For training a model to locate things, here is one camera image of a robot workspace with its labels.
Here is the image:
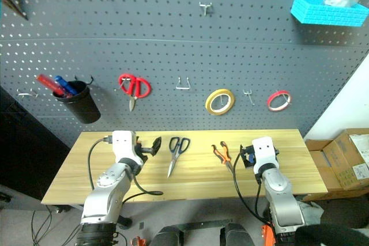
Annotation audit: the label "open brown cardboard box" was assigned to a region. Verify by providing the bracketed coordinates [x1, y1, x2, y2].
[304, 139, 344, 192]

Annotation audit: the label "grey crumpled cloth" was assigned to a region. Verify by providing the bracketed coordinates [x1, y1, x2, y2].
[296, 200, 324, 227]

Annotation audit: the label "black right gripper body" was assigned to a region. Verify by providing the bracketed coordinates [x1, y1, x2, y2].
[240, 144, 257, 170]

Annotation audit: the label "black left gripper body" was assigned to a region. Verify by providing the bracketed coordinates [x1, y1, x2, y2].
[135, 141, 155, 162]

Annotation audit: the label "yellow tape roll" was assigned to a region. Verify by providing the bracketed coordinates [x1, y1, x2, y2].
[205, 88, 236, 116]

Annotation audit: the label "short double-prong metal hook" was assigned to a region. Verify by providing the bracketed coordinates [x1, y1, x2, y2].
[198, 1, 214, 17]

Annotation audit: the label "red-handled scissors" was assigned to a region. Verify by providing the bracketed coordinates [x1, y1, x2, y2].
[118, 73, 152, 112]

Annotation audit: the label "orange and black pliers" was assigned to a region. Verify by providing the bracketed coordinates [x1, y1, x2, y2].
[210, 141, 235, 173]

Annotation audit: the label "black cup holder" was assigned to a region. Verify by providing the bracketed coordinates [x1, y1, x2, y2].
[52, 80, 102, 125]

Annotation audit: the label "red tape roll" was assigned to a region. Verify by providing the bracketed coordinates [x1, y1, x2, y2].
[266, 90, 292, 112]

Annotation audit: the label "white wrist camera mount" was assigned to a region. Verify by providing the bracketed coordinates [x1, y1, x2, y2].
[111, 130, 144, 166]
[251, 136, 280, 172]

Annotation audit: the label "thin black floor cables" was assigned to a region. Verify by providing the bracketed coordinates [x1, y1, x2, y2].
[29, 206, 53, 246]

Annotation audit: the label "large dark rounded shape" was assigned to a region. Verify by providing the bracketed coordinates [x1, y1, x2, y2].
[294, 224, 369, 246]

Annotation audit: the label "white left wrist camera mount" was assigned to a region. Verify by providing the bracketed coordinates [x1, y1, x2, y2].
[111, 130, 144, 166]

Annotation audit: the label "blue-handled screwdriver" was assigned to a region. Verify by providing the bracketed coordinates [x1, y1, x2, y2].
[54, 75, 79, 97]

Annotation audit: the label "flat metal pegboard hook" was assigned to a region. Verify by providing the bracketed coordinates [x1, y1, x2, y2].
[16, 88, 40, 99]

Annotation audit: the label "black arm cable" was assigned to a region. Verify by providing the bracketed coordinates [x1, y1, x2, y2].
[231, 145, 270, 225]
[87, 135, 164, 205]

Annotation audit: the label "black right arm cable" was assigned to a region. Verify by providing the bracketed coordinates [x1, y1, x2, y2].
[231, 145, 270, 225]

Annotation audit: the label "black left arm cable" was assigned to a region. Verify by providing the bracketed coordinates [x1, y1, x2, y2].
[87, 135, 164, 205]

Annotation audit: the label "large printed cardboard box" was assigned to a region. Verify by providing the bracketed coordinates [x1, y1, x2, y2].
[322, 128, 369, 191]

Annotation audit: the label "black metal floor bar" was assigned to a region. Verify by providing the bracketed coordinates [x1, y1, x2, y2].
[174, 219, 233, 230]

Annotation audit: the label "blue plastic basket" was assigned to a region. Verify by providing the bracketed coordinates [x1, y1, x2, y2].
[290, 0, 369, 28]

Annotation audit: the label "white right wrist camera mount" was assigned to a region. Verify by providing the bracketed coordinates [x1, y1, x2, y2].
[251, 136, 280, 172]

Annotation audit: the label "black-handled scissors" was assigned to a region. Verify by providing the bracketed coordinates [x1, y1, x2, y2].
[167, 136, 191, 179]

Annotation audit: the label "small double-prong metal hook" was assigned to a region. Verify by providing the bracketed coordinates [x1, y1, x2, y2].
[243, 89, 255, 105]

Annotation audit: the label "grey pegboard wall panel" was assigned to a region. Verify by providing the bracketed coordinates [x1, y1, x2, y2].
[0, 0, 369, 148]

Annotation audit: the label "wide loop metal hook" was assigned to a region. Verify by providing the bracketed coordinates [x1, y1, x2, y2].
[175, 76, 191, 91]

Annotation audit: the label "dark cabinet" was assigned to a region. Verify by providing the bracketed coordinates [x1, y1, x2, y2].
[0, 84, 71, 201]

